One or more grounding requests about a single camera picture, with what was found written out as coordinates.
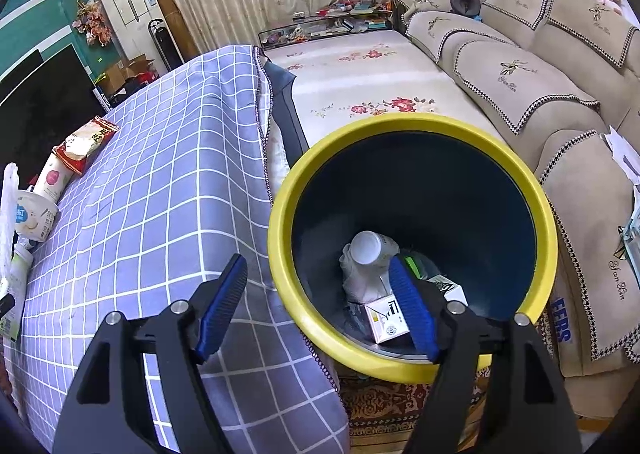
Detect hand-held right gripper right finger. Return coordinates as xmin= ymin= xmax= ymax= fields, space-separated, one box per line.
xmin=387 ymin=255 xmax=583 ymax=454

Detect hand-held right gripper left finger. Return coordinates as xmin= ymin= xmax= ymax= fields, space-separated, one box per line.
xmin=52 ymin=254 xmax=249 ymax=454

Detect green label drink bottle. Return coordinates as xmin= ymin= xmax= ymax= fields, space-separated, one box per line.
xmin=0 ymin=254 xmax=25 ymax=342

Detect small white carton box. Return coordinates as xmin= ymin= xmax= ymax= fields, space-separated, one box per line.
xmin=364 ymin=298 xmax=411 ymax=345

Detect green cap plastic bottle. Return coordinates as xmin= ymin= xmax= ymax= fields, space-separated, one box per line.
xmin=400 ymin=249 xmax=443 ymax=285

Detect white paper towel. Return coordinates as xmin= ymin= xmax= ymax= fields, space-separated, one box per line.
xmin=340 ymin=244 xmax=393 ymax=305

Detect white medicine bottle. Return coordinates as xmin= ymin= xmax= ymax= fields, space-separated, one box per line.
xmin=349 ymin=230 xmax=401 ymax=267

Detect white printed plastic cup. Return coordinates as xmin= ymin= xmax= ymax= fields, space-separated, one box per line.
xmin=12 ymin=190 xmax=60 ymax=241

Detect yellow rimmed trash bin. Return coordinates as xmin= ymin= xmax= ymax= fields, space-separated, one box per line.
xmin=267 ymin=113 xmax=559 ymax=385

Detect white paper cup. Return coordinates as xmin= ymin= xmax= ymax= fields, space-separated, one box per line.
xmin=32 ymin=154 xmax=75 ymax=207

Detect red snack packet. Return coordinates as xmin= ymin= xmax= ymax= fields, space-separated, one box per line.
xmin=51 ymin=116 xmax=121 ymax=177

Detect white foam fruit net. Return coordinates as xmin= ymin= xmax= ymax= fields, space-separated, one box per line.
xmin=0 ymin=163 xmax=22 ymax=255

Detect printed cardboard box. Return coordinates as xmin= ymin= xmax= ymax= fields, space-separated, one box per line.
xmin=550 ymin=296 xmax=573 ymax=345

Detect blue checked tablecloth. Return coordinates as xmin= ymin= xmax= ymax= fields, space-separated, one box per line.
xmin=0 ymin=45 xmax=351 ymax=454

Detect large black television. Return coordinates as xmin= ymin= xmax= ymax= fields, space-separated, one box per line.
xmin=0 ymin=45 xmax=108 ymax=175

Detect floral mat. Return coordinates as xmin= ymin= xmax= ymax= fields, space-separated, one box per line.
xmin=262 ymin=29 xmax=506 ymax=145

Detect open cardboard boxes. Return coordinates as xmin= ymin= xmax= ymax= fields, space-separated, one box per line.
xmin=95 ymin=54 xmax=161 ymax=97

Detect loose white papers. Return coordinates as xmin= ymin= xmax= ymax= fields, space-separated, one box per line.
xmin=602 ymin=126 xmax=640 ymax=195

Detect black tower fan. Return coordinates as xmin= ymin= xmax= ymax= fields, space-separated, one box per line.
xmin=148 ymin=19 xmax=186 ymax=75

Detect beige sofa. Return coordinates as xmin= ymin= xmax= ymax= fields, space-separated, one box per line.
xmin=392 ymin=0 xmax=640 ymax=417

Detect cluttered glass shelf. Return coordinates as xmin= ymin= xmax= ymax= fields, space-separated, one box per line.
xmin=257 ymin=0 xmax=401 ymax=52

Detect hanging flower decoration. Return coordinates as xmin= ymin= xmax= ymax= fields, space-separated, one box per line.
xmin=72 ymin=0 xmax=113 ymax=47

